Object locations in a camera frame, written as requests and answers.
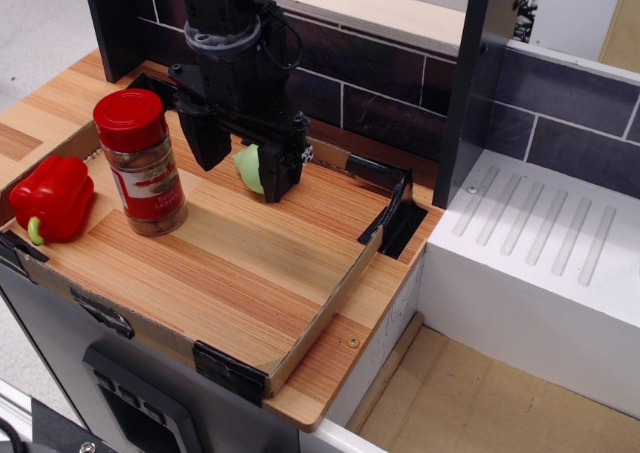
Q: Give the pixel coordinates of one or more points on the cardboard fence with black tape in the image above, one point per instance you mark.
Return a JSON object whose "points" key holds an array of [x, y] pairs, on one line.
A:
{"points": [[281, 287]]}

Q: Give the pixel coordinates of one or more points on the basil leaves spice bottle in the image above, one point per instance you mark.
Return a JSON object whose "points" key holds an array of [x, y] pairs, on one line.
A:
{"points": [[135, 139]]}

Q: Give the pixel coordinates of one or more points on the dark grey vertical post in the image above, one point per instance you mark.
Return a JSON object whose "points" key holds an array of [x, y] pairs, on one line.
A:
{"points": [[488, 26]]}

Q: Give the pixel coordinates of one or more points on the green onion-shaped toy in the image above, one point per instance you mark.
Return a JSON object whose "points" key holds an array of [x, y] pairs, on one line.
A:
{"points": [[247, 165]]}

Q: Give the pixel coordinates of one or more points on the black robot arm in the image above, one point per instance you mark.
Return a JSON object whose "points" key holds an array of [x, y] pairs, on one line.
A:
{"points": [[226, 16]]}

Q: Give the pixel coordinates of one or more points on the red bell pepper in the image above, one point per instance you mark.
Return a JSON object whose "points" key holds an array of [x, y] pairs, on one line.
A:
{"points": [[50, 202]]}

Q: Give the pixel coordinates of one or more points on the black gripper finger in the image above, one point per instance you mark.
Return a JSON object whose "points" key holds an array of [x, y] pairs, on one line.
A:
{"points": [[209, 142], [282, 154]]}

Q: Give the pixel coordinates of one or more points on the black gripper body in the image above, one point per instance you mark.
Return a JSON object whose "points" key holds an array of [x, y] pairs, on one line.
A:
{"points": [[241, 77]]}

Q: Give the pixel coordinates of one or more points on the dark grey left post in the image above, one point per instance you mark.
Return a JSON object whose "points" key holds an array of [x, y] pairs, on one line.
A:
{"points": [[119, 36]]}

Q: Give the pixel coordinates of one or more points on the white grooved drainboard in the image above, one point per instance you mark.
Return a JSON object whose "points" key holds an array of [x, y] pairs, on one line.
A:
{"points": [[541, 271]]}

